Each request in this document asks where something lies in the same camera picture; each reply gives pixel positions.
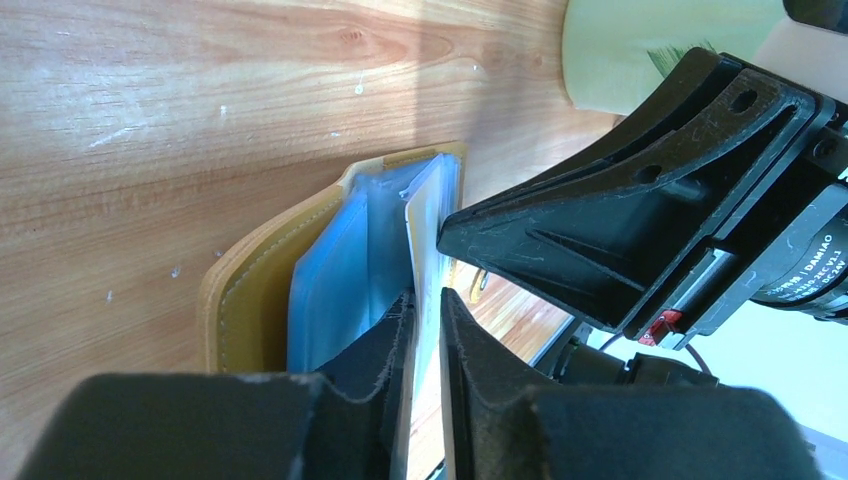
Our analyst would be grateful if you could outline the clear bottle white cap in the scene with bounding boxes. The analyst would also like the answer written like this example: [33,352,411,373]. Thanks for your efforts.
[562,0,787,115]

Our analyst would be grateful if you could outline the yellow leather card holder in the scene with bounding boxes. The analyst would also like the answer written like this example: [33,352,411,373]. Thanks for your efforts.
[196,142,468,373]

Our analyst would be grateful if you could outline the gold VIP card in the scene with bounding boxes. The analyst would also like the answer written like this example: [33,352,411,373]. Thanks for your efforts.
[404,153,461,479]

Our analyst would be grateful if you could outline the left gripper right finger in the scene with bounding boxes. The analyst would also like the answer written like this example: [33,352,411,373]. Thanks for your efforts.
[441,288,821,479]

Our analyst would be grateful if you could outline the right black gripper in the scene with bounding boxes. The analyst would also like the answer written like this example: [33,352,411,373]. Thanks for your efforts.
[437,47,847,348]

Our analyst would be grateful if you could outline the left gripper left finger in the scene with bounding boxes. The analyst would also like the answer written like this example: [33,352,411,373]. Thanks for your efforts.
[19,291,416,479]

